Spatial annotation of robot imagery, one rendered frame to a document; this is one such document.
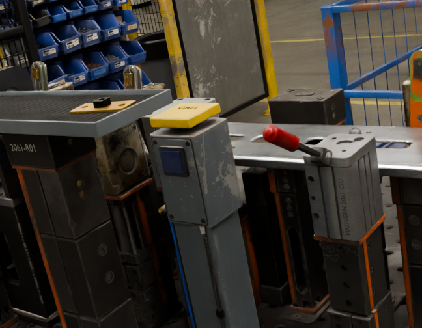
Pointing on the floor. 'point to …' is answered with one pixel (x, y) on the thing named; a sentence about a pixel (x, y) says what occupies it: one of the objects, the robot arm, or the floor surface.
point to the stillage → (336, 44)
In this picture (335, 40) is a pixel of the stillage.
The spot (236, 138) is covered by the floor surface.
